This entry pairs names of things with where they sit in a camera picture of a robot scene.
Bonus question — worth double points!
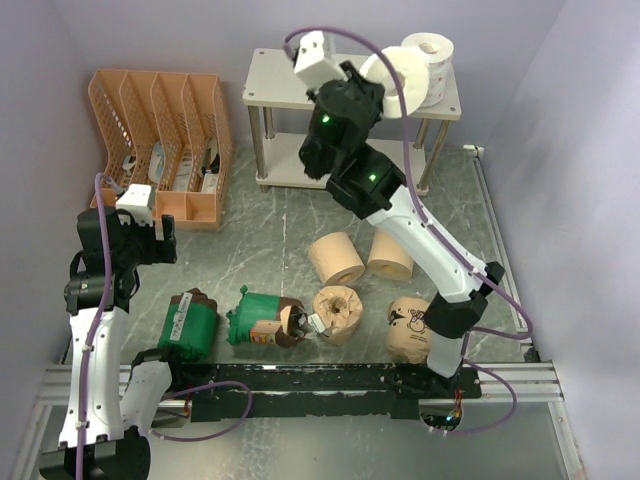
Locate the white dotted paper roll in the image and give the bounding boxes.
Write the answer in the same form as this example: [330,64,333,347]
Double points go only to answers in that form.
[359,46,430,119]

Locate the white paper towel roll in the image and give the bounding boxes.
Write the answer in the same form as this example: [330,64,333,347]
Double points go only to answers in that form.
[401,32,454,107]

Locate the tan paper towel roll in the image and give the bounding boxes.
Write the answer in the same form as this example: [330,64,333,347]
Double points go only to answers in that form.
[308,232,365,286]

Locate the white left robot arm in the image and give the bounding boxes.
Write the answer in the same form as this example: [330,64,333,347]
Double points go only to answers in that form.
[39,207,187,479]

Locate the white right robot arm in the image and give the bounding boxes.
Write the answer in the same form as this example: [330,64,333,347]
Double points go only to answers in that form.
[294,61,505,398]

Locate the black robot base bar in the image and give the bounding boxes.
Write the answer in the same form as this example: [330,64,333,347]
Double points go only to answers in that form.
[129,349,484,424]

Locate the white two-tier shelf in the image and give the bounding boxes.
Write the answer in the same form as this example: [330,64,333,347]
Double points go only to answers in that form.
[242,48,462,195]

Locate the papers in organizer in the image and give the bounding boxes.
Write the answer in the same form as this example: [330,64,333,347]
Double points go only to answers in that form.
[122,138,221,193]

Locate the orange plastic file organizer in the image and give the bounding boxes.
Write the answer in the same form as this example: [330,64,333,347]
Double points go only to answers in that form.
[88,69,235,230]

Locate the green wrapped roll with label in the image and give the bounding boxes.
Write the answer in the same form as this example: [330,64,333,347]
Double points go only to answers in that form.
[157,288,218,362]

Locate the green brown wrapped roll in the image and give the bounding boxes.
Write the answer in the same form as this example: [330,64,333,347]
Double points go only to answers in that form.
[226,285,308,348]

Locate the brown wrapped paper roll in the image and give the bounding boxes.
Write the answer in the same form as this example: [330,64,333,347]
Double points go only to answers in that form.
[309,286,363,345]

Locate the brown printed wrapped roll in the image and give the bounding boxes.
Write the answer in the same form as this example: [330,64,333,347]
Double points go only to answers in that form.
[386,296,432,364]

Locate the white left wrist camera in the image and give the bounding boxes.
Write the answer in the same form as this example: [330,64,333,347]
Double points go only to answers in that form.
[115,184,154,226]

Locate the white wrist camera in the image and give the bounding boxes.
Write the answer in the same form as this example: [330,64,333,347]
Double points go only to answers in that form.
[294,30,347,90]
[115,184,154,226]

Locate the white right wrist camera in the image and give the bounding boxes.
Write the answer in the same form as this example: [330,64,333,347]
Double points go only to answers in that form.
[294,30,347,90]

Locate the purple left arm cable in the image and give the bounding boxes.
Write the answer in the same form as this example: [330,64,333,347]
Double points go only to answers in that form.
[74,172,166,480]

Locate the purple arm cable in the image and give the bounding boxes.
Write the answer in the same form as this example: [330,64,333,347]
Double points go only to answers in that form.
[282,25,534,437]
[74,172,166,480]

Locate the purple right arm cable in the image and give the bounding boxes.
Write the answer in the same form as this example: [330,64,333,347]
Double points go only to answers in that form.
[282,25,534,437]

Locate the aluminium frame rail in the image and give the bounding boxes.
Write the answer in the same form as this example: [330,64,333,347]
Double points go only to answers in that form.
[8,147,584,479]

